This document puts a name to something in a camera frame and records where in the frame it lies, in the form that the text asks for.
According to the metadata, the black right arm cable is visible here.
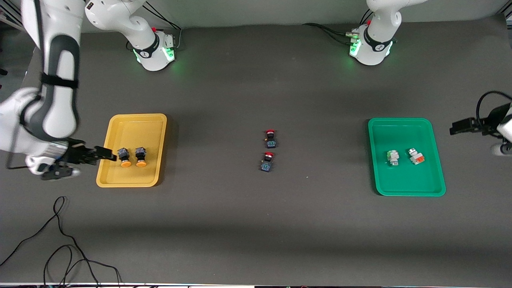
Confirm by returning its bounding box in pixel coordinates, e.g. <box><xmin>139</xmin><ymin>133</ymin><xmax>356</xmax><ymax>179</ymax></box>
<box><xmin>5</xmin><ymin>0</ymin><xmax>86</xmax><ymax>170</ymax></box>

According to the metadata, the black right base cable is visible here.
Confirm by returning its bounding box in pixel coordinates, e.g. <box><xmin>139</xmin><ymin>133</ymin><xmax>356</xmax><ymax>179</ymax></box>
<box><xmin>143</xmin><ymin>1</ymin><xmax>183</xmax><ymax>50</ymax></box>

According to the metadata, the thin black loose cable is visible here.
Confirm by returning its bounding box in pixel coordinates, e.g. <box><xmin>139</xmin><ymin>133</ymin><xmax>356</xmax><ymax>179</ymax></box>
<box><xmin>0</xmin><ymin>196</ymin><xmax>100</xmax><ymax>288</ymax></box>
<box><xmin>43</xmin><ymin>244</ymin><xmax>122</xmax><ymax>288</ymax></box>

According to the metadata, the yellow mushroom push button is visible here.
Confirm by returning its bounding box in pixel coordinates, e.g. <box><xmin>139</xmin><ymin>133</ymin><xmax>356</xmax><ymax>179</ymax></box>
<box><xmin>134</xmin><ymin>146</ymin><xmax>148</xmax><ymax>168</ymax></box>
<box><xmin>117</xmin><ymin>147</ymin><xmax>132</xmax><ymax>168</ymax></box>

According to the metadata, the yellow plastic tray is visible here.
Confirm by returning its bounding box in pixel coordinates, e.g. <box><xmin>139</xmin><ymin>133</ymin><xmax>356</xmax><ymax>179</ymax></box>
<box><xmin>96</xmin><ymin>113</ymin><xmax>168</xmax><ymax>188</ymax></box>

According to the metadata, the dark grey table mat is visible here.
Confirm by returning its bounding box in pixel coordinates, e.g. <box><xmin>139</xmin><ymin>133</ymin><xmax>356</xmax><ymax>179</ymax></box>
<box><xmin>0</xmin><ymin>14</ymin><xmax>512</xmax><ymax>286</ymax></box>

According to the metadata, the white orange contact block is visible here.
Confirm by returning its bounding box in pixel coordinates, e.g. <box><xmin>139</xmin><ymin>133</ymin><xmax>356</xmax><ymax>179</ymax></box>
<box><xmin>408</xmin><ymin>148</ymin><xmax>426</xmax><ymax>166</ymax></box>

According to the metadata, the black base cable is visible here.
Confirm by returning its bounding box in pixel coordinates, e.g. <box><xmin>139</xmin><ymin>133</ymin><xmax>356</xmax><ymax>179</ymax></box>
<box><xmin>302</xmin><ymin>22</ymin><xmax>353</xmax><ymax>45</ymax></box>
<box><xmin>143</xmin><ymin>1</ymin><xmax>183</xmax><ymax>50</ymax></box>

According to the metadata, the black left base cable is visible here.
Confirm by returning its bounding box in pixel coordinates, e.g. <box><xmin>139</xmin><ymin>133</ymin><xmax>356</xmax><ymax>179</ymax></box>
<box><xmin>302</xmin><ymin>22</ymin><xmax>353</xmax><ymax>45</ymax></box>

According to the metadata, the green plastic tray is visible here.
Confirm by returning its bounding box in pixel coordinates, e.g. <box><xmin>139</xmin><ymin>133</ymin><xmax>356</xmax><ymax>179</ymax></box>
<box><xmin>368</xmin><ymin>117</ymin><xmax>446</xmax><ymax>197</ymax></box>

